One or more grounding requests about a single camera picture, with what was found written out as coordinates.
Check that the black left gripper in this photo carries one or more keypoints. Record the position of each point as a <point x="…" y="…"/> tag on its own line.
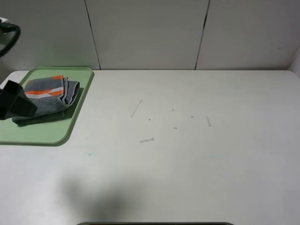
<point x="14" y="103"/>

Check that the grey towel with orange stripes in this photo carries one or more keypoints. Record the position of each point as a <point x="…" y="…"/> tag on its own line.
<point x="52" y="96"/>

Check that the light green plastic tray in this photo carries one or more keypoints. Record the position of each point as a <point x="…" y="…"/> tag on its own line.
<point x="53" y="132"/>

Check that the clear tape strip bottom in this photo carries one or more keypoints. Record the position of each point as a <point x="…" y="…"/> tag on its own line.
<point x="147" y="140"/>

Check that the clear tape strip right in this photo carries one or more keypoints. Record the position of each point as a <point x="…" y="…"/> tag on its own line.
<point x="208" y="121"/>

